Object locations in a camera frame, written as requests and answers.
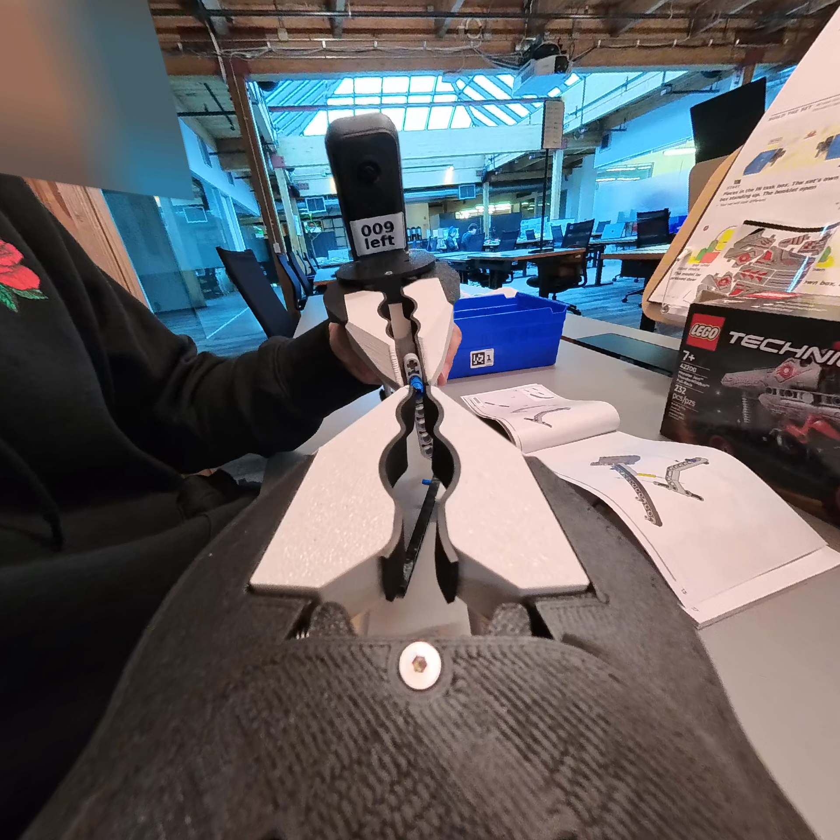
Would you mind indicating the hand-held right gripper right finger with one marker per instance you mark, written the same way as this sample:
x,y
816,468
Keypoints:
x,y
518,525

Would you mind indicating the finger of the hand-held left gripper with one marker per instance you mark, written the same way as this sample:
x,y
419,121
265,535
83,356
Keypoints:
x,y
371,321
436,321

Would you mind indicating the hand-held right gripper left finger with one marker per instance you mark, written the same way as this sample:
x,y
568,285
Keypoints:
x,y
315,525

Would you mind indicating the grey angled toy beam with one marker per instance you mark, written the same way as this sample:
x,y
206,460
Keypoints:
x,y
420,420

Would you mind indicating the person's left forearm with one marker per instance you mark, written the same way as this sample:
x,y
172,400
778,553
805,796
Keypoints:
x,y
262,394

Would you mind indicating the black desk pad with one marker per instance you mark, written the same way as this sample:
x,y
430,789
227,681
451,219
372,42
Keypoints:
x,y
623,354

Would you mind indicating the grey desk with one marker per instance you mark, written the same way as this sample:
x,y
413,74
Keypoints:
x,y
774,689

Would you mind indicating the person's left hand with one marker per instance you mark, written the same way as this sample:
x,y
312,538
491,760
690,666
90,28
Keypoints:
x,y
348,358

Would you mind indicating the black and white marker label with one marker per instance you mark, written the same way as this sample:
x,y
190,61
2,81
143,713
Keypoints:
x,y
482,359

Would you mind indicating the blue bin with marker label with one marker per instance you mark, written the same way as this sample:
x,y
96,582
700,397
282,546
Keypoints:
x,y
525,334

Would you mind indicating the rows of desks and chairs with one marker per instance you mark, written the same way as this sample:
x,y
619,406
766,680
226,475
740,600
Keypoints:
x,y
525,256

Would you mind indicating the black office chair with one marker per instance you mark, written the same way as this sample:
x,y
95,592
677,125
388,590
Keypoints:
x,y
256,289

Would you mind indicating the white instruction booklet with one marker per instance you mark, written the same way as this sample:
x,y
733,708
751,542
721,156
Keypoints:
x,y
689,525

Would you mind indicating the sign on pole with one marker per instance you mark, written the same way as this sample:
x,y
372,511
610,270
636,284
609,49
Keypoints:
x,y
553,124

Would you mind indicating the white ceiling projector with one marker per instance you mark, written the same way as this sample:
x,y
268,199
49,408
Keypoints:
x,y
541,72

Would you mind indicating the person in black sweatshirt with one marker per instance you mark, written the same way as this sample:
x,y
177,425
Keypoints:
x,y
79,394

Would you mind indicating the black printed toy box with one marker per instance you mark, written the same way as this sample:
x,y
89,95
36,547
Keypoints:
x,y
754,394

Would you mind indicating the clear toy sticker sheet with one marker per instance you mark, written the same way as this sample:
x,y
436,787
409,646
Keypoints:
x,y
761,262

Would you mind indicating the dark monitor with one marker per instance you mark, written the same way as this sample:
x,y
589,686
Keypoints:
x,y
728,118

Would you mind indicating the brown board with instruction sheets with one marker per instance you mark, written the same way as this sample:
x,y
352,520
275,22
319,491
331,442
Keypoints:
x,y
787,131

